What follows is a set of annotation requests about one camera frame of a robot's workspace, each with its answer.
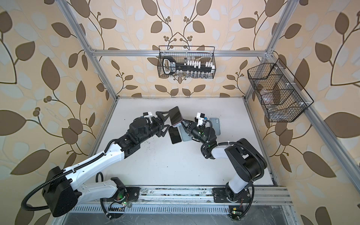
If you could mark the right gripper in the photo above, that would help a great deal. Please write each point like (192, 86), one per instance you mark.
(189, 130)

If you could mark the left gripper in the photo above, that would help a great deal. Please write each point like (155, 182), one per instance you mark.
(159, 124)

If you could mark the black phone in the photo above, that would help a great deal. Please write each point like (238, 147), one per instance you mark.
(174, 135)
(175, 116)

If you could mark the grey phone case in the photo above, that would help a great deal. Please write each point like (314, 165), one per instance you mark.
(184, 135)

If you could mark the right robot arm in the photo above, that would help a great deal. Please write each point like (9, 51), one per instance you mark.
(248, 163)

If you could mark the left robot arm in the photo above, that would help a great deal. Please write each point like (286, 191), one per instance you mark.
(63, 188)

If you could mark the black tool in basket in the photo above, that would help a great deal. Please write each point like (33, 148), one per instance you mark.
(185, 66)

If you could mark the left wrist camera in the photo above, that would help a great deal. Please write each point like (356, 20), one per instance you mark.
(147, 115)

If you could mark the back wall wire basket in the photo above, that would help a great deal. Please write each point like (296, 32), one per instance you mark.
(196, 52)

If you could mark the wall wire basket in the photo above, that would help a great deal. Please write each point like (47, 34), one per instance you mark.
(196, 52)
(282, 97)

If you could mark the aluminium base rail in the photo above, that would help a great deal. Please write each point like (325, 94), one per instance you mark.
(173, 195)

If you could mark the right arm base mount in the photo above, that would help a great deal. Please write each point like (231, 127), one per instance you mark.
(243, 201)

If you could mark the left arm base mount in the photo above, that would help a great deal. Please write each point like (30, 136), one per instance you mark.
(121, 197)

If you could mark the right wall wire basket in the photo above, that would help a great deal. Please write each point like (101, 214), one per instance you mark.
(282, 97)

